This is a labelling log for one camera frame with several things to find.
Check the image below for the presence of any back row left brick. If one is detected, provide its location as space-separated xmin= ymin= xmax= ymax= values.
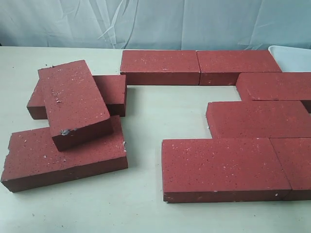
xmin=120 ymin=50 xmax=201 ymax=85

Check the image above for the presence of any back row right brick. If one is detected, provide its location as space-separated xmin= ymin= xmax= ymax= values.
xmin=196 ymin=50 xmax=281 ymax=86

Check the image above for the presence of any third row red brick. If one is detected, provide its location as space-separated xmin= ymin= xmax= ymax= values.
xmin=206 ymin=100 xmax=311 ymax=138

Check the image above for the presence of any front row large brick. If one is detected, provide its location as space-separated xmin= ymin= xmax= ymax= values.
xmin=161 ymin=138 xmax=292 ymax=203

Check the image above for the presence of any second row right brick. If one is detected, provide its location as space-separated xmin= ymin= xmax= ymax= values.
xmin=236 ymin=72 xmax=311 ymax=112

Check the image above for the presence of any front row right brick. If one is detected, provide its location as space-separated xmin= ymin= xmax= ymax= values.
xmin=270 ymin=138 xmax=311 ymax=201

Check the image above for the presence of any pale blue backdrop cloth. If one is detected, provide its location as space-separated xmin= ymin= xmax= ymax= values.
xmin=0 ymin=0 xmax=311 ymax=50

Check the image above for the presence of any white plastic tray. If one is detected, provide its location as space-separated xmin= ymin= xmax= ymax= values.
xmin=268 ymin=45 xmax=311 ymax=72

